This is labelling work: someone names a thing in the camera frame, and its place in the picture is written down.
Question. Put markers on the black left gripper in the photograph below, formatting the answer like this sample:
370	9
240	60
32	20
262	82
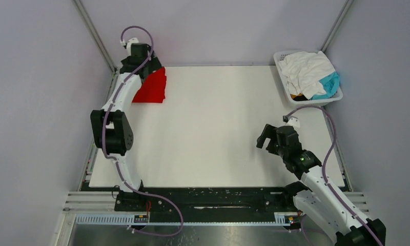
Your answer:
153	63

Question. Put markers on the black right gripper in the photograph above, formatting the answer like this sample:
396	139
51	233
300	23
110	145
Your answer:
269	131

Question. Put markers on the red t shirt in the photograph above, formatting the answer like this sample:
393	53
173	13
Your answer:
153	89

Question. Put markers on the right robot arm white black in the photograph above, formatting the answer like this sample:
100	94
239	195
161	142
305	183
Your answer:
316	195

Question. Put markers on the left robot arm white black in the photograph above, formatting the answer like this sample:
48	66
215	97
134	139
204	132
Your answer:
110	126

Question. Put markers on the dark garment in basket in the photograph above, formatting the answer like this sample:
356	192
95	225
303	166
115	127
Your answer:
299	97

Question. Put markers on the white t shirt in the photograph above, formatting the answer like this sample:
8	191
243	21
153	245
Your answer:
303	70

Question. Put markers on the white plastic laundry basket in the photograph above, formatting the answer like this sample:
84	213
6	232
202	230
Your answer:
280	56

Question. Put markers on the light blue t shirt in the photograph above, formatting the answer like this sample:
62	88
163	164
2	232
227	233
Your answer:
330	84

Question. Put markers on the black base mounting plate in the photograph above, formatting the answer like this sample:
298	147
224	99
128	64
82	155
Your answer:
208	205

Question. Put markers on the aluminium frame rail left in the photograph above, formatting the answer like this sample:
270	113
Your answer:
86	18

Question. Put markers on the aluminium frame rail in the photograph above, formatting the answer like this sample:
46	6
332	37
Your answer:
336	25
86	18

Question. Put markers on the white slotted cable duct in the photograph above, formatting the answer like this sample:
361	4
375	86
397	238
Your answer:
139	220

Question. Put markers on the aluminium frame rail right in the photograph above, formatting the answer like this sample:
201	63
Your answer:
336	25

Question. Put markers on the aluminium front frame rails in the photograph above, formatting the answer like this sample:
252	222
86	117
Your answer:
93	201

